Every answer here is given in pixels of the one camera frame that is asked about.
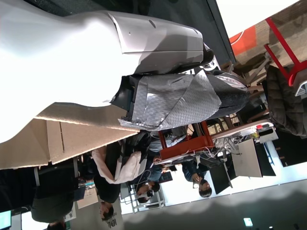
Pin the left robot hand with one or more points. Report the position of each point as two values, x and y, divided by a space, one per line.
60 60

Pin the brown cardboard box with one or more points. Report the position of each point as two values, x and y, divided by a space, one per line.
84 136

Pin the person with beige coat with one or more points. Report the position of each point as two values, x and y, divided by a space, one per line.
108 182

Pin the person in dark clothes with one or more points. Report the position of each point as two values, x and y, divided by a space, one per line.
52 198

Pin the red metal shelf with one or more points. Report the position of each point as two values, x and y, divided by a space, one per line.
184 146

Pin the person wearing white headset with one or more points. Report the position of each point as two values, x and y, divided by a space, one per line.
148 189

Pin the person with black hair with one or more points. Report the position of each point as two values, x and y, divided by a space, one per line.
204 188

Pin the white work table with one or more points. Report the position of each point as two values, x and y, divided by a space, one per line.
242 130

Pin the black monitor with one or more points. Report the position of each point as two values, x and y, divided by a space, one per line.
220 178

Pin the grey computer case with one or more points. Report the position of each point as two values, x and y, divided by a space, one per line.
247 158

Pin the dark padded jacket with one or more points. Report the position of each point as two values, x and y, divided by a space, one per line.
285 103

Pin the green exit sign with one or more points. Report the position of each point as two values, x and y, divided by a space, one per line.
248 221

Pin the red metal stool frame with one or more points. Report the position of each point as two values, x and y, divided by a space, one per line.
291 62

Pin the grey aluminium bracket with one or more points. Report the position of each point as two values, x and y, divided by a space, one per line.
302 89

